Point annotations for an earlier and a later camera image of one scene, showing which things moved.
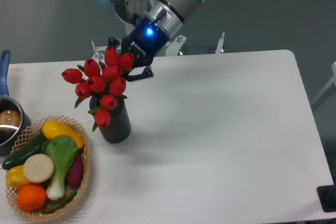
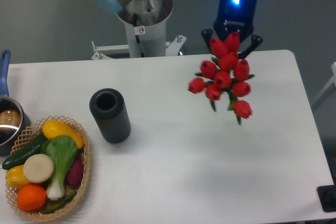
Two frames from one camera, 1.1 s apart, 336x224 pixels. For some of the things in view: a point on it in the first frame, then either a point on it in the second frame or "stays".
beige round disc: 38,168 stays
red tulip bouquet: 104,81 → 229,72
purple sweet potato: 75,174 stays
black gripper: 145,41 → 236,12
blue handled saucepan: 13,120 stays
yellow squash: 52,128 stays
